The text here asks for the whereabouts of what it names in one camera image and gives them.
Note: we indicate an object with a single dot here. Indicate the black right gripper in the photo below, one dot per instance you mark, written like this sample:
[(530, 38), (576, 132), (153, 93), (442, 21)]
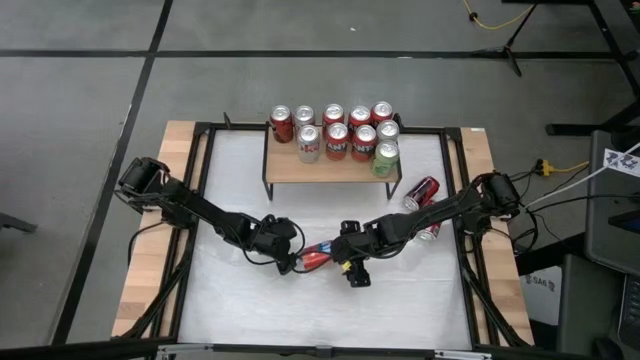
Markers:
[(360, 242)]

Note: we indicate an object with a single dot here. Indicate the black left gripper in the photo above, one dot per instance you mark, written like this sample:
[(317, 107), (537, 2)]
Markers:
[(272, 240)]

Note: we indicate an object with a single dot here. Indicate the red Fanta strawberry can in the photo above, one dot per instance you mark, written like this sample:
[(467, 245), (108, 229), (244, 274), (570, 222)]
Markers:
[(337, 145), (381, 110), (315, 259), (364, 147), (333, 113), (359, 115)]

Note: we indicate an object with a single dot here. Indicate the dark red soda can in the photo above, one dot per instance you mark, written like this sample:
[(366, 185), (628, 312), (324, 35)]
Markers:
[(424, 191)]

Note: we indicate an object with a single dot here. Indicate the green sparkling water can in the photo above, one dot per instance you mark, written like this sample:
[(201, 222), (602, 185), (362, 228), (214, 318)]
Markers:
[(384, 162)]

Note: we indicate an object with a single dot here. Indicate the silver Diet Coke can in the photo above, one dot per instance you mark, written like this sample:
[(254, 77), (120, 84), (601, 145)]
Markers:
[(308, 147), (304, 115)]

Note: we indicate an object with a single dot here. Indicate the dark red Coca-Cola can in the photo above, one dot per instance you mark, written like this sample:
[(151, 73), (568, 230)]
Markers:
[(282, 127)]

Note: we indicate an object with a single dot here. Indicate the silver and orange sparkling can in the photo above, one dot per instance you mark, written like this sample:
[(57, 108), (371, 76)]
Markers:
[(388, 131)]

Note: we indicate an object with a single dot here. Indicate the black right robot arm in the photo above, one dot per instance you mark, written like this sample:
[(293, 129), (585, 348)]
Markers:
[(440, 212)]

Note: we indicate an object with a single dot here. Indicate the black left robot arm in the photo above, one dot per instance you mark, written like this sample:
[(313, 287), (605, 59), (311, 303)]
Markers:
[(200, 207)]

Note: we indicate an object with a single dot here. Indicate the wooden shelf black metal legs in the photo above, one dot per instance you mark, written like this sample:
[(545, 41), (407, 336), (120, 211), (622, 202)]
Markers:
[(290, 172)]

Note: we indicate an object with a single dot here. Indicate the white printed box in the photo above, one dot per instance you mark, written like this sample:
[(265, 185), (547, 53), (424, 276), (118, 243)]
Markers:
[(542, 295)]

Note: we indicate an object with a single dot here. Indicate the dark grey cabinet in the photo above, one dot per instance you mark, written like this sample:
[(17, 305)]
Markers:
[(590, 310)]

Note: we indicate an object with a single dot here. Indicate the black floor stand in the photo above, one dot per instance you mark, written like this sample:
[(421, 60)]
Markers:
[(575, 129)]

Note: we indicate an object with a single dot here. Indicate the grey desk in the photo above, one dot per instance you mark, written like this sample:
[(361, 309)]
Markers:
[(607, 225)]

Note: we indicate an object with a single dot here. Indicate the dark floor object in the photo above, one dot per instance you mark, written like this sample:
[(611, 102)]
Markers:
[(15, 222)]

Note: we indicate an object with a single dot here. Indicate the white printed paper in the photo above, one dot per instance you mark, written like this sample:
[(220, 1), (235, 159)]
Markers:
[(620, 161)]

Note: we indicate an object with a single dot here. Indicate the silver camera mount rail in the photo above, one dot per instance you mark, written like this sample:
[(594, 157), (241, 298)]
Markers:
[(450, 354)]

